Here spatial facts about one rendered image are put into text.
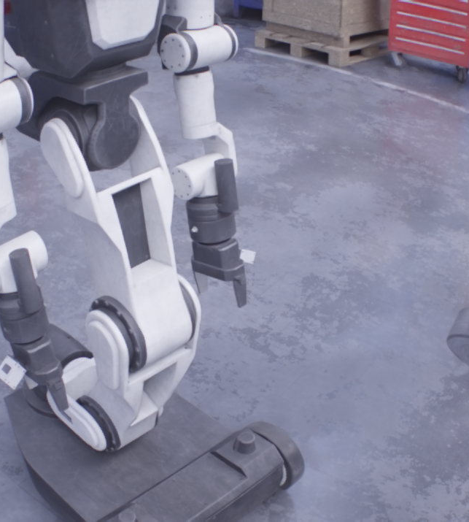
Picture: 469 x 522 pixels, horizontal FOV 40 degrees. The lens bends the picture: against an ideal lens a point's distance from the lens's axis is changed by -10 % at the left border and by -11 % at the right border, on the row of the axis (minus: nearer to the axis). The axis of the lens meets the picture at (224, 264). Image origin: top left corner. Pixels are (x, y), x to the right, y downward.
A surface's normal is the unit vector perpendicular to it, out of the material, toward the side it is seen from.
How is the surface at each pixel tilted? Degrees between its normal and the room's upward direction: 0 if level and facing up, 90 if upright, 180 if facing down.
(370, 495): 0
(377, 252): 0
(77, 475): 0
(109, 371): 90
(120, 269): 90
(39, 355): 78
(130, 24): 90
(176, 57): 90
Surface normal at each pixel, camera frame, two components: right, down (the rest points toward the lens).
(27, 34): -0.69, 0.53
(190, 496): 0.03, -0.84
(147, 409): 0.38, -0.53
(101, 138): 0.72, 0.40
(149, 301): 0.67, 0.03
